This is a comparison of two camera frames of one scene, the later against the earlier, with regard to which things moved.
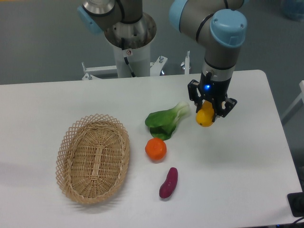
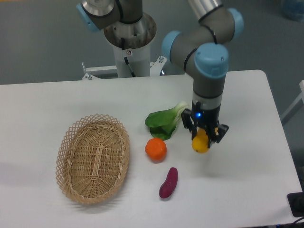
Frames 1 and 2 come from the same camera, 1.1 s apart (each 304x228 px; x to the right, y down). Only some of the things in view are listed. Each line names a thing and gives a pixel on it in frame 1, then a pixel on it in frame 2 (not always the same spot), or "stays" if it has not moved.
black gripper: (210, 89) → (204, 118)
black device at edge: (296, 201) stays
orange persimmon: (156, 149) stays
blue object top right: (293, 9) stays
